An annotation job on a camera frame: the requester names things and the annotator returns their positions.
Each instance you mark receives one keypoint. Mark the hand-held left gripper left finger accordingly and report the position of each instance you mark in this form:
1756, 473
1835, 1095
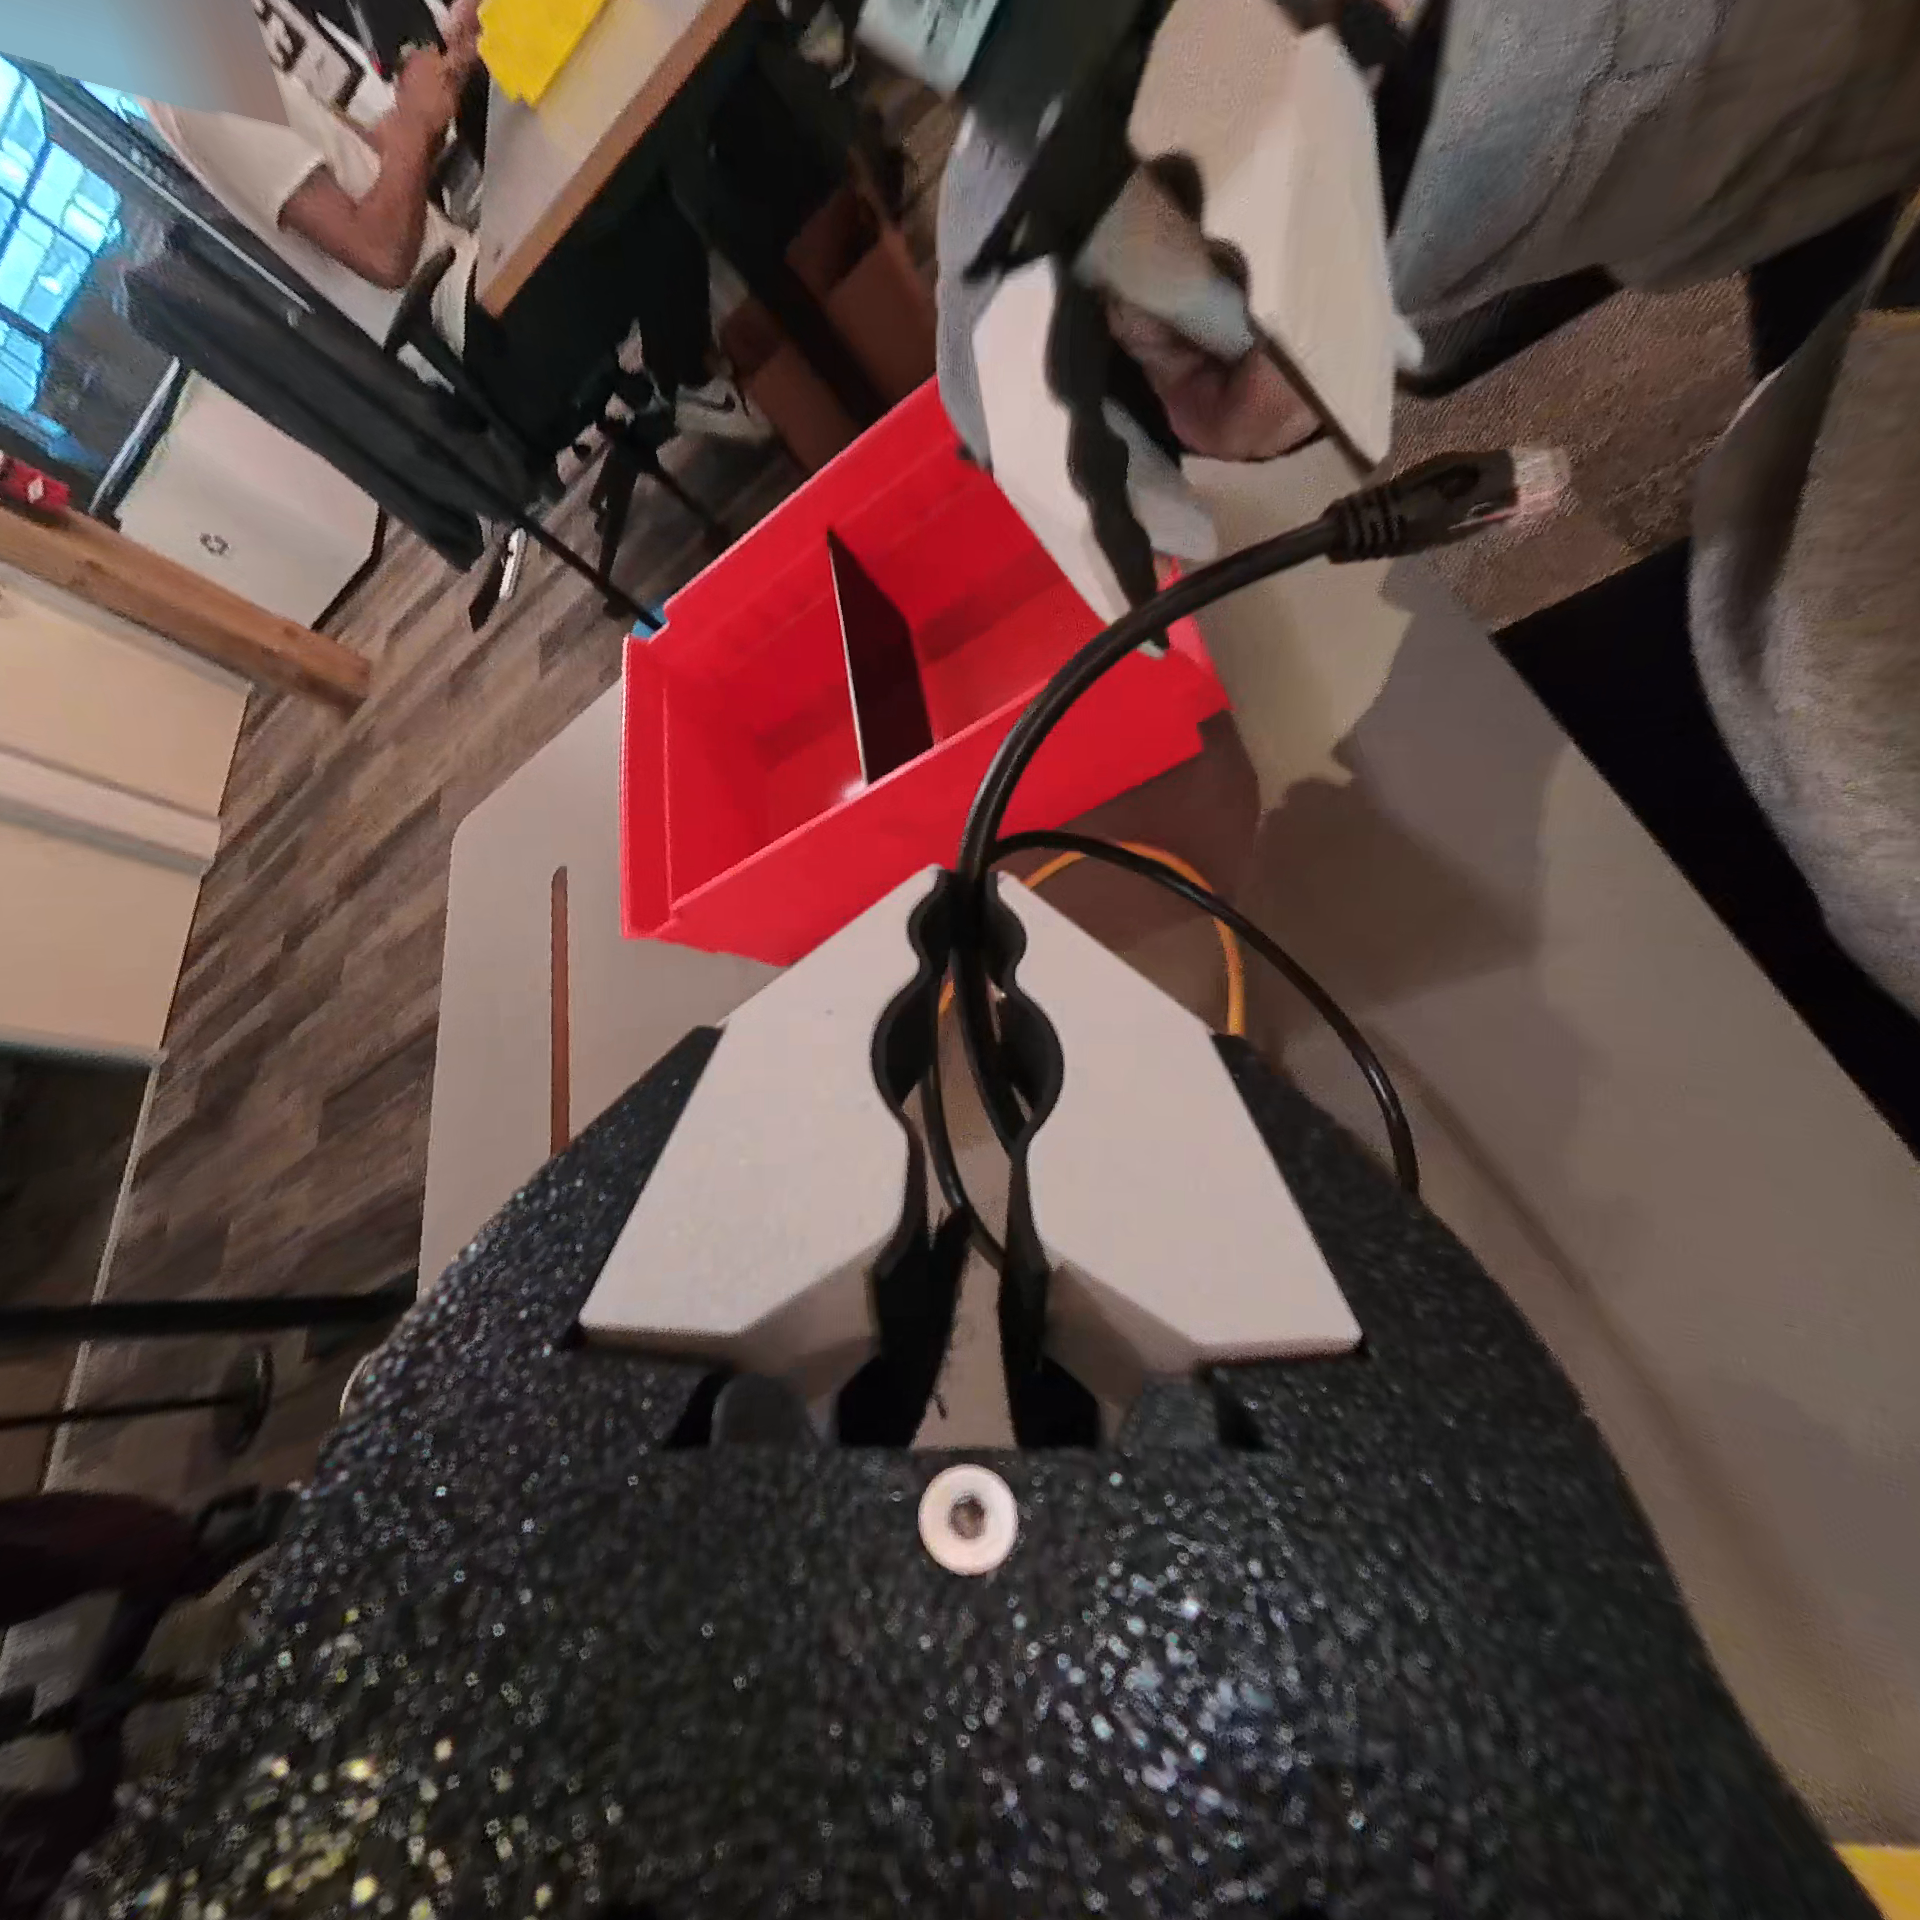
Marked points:
750, 1171

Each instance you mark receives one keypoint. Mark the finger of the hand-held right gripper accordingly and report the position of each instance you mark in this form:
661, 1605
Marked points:
1029, 390
1304, 180

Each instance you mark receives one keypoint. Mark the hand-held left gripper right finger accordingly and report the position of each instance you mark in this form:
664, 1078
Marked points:
1184, 1185

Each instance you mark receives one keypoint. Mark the person's right forearm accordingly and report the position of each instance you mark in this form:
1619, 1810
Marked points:
1650, 121

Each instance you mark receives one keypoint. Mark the brown cardboard box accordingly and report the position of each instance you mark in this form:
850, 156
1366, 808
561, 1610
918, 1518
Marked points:
841, 300

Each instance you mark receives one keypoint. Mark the red plastic bin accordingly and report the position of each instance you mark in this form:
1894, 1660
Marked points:
750, 750

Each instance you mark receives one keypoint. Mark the black office chair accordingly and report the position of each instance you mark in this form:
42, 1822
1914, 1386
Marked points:
600, 451

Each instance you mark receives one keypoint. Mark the grey desk with wooden edge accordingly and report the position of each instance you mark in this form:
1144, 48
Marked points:
584, 165

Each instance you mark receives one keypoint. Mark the yellow paper on desk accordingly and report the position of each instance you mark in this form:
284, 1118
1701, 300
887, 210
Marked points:
541, 38

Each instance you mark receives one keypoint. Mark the black tripod leg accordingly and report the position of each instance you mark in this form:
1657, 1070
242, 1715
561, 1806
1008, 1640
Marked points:
181, 1317

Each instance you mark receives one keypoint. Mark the person's grey sweater torso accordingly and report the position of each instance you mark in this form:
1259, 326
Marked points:
1814, 630

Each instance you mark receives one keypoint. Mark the white cabinet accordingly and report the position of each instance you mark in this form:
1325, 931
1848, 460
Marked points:
241, 494

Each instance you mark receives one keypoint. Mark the wooden shelf board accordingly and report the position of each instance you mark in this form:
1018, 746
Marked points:
181, 608

